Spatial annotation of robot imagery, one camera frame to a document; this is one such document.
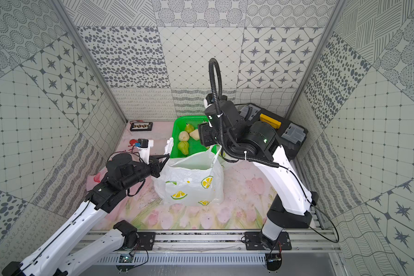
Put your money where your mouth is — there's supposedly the white plastic bag lemon print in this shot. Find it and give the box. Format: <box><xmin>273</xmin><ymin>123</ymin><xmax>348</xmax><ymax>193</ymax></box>
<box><xmin>154</xmin><ymin>145</ymin><xmax>224</xmax><ymax>207</ymax></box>

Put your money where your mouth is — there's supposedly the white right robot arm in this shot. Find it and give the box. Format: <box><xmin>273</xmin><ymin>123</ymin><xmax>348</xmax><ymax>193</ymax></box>
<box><xmin>154</xmin><ymin>100</ymin><xmax>317</xmax><ymax>246</ymax></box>

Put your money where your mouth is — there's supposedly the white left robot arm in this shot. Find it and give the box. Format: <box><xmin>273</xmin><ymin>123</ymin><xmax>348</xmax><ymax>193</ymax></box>
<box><xmin>2</xmin><ymin>152</ymin><xmax>170</xmax><ymax>276</ymax></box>

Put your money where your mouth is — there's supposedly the green pear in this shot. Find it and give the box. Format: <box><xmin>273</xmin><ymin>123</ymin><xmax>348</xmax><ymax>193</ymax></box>
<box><xmin>177</xmin><ymin>141</ymin><xmax>190</xmax><ymax>155</ymax></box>

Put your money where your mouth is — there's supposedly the pale beige pear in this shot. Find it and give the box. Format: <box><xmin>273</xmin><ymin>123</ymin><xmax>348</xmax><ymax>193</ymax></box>
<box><xmin>178</xmin><ymin>131</ymin><xmax>190</xmax><ymax>141</ymax></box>

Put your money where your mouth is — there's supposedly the green plastic basket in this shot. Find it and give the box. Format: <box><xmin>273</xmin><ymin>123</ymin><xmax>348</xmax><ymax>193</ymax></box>
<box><xmin>168</xmin><ymin>115</ymin><xmax>218</xmax><ymax>159</ymax></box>

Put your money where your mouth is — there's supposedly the yellow-green small pear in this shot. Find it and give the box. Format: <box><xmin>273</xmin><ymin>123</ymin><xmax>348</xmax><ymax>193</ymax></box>
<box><xmin>185</xmin><ymin>124</ymin><xmax>195</xmax><ymax>133</ymax></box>

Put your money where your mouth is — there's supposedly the black smartphone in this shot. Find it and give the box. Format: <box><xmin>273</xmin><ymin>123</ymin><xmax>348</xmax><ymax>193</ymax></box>
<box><xmin>129</xmin><ymin>121</ymin><xmax>153</xmax><ymax>132</ymax></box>

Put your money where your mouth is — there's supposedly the pink plastic bag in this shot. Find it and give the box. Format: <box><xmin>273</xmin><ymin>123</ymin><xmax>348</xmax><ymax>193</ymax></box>
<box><xmin>85</xmin><ymin>172</ymin><xmax>105</xmax><ymax>192</ymax></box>

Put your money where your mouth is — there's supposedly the black toolbox yellow latch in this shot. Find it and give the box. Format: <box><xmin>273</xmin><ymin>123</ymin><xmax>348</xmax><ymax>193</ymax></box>
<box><xmin>237</xmin><ymin>103</ymin><xmax>308</xmax><ymax>161</ymax></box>

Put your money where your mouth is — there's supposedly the black corrugated cable hose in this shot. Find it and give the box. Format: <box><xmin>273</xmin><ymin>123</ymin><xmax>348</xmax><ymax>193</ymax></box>
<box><xmin>208</xmin><ymin>57</ymin><xmax>280</xmax><ymax>168</ymax></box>

